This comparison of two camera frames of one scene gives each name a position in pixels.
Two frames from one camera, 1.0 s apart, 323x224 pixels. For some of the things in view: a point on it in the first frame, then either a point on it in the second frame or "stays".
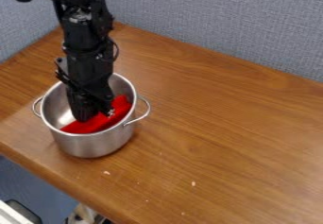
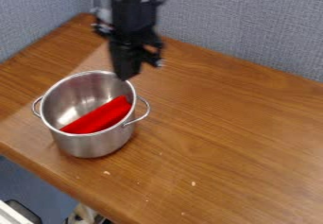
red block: [101, 121] stays
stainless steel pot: [53, 107] stays
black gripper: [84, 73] → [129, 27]
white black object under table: [83, 215] stays
